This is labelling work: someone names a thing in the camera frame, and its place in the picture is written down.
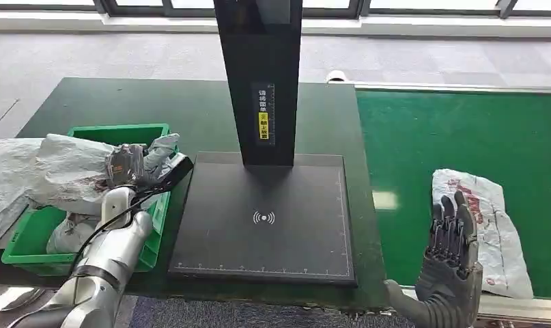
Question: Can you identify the grey plastic parcel bag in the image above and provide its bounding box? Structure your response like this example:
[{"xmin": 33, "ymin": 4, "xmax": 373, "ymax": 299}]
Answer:
[{"xmin": 0, "ymin": 137, "xmax": 46, "ymax": 253}]

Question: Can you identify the black scanner stand with platform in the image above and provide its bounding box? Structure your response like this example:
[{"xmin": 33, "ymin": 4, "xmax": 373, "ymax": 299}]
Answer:
[{"xmin": 167, "ymin": 0, "xmax": 358, "ymax": 288}]

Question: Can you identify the green plastic crate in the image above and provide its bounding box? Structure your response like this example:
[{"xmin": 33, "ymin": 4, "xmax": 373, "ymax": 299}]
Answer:
[{"xmin": 1, "ymin": 123, "xmax": 181, "ymax": 277}]

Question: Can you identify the green conveyor belt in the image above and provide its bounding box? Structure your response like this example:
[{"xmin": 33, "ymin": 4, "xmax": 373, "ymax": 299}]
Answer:
[{"xmin": 355, "ymin": 90, "xmax": 551, "ymax": 300}]

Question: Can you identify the white window ledge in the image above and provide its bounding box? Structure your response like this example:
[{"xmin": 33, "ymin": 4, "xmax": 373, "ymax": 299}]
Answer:
[{"xmin": 0, "ymin": 5, "xmax": 551, "ymax": 42}]

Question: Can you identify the white parcel bag red print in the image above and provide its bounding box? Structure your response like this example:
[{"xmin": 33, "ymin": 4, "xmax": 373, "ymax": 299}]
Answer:
[{"xmin": 34, "ymin": 132, "xmax": 181, "ymax": 256}]

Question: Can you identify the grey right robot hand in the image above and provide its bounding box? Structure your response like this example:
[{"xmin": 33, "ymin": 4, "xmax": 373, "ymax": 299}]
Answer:
[{"xmin": 383, "ymin": 190, "xmax": 484, "ymax": 328}]

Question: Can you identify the black yellow sticker on scanner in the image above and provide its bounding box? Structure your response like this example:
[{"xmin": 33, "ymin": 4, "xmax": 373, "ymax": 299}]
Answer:
[{"xmin": 251, "ymin": 82, "xmax": 276, "ymax": 147}]

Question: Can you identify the aluminium conveyor frame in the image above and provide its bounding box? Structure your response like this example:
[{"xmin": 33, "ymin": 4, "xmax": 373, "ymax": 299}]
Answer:
[{"xmin": 352, "ymin": 81, "xmax": 551, "ymax": 327}]

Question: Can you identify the dark window frame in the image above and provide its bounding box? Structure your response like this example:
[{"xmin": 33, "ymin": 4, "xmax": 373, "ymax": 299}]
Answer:
[{"xmin": 0, "ymin": 0, "xmax": 551, "ymax": 19}]

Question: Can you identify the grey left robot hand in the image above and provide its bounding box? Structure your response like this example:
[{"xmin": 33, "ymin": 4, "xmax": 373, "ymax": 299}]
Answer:
[{"xmin": 136, "ymin": 152, "xmax": 195, "ymax": 196}]

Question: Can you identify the white crumpled parcel red print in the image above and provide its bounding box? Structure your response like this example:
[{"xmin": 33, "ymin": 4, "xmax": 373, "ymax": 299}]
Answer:
[{"xmin": 432, "ymin": 168, "xmax": 535, "ymax": 301}]

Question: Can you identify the shiny metal object on floor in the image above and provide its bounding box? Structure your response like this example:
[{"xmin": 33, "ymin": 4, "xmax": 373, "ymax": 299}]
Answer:
[{"xmin": 0, "ymin": 285, "xmax": 46, "ymax": 312}]

